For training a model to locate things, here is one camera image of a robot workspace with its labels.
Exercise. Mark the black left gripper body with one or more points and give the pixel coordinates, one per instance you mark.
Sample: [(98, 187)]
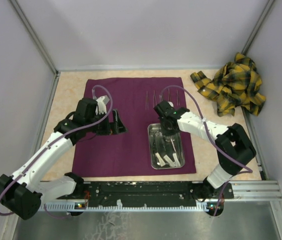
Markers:
[(109, 128)]

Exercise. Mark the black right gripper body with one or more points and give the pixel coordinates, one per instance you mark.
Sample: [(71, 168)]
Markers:
[(166, 129)]

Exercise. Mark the purple cloth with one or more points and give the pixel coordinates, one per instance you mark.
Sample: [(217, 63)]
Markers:
[(128, 154)]

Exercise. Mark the steel instrument tray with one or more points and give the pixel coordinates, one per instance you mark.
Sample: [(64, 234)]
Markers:
[(166, 152)]

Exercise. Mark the white packaged instrument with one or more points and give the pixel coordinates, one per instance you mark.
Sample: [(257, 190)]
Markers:
[(160, 161)]

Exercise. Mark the surgical scissors steel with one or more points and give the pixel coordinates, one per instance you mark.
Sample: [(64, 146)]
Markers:
[(159, 142)]

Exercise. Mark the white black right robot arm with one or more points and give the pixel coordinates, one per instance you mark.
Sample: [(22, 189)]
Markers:
[(234, 148)]

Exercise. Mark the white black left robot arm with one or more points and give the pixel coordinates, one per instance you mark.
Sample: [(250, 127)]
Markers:
[(22, 192)]

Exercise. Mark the steel forceps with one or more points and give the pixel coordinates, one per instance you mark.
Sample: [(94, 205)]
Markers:
[(170, 140)]

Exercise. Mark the white packaged blade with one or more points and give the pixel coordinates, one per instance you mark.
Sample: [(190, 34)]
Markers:
[(169, 161), (175, 157)]

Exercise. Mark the yellow plaid shirt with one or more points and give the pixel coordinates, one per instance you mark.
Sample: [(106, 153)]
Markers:
[(236, 84)]

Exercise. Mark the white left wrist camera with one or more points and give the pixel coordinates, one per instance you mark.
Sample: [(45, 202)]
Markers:
[(101, 108)]

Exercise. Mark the aluminium frame rail front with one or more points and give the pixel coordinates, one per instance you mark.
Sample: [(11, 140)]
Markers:
[(244, 191)]

